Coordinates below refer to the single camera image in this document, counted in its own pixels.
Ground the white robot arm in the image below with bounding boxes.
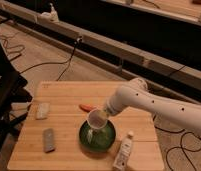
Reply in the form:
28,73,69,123
103,78,201,136

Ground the green ceramic bowl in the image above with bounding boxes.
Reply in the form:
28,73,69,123
79,121,116,153

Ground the orange carrot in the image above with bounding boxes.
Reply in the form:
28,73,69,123
79,104,96,112

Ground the white sponge block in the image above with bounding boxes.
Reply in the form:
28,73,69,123
35,103,50,120

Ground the grey sponge block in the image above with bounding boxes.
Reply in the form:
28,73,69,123
43,128,55,153

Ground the white squeeze bottle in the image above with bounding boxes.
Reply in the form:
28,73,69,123
113,131,134,171

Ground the black chair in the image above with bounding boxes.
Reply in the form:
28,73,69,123
0,43,32,151

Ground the black floor cable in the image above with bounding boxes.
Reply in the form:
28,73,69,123
0,34,84,82

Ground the white object on rail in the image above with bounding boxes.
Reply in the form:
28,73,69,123
40,3,59,22

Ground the black cable right floor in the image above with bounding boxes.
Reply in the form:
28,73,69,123
151,114,201,171

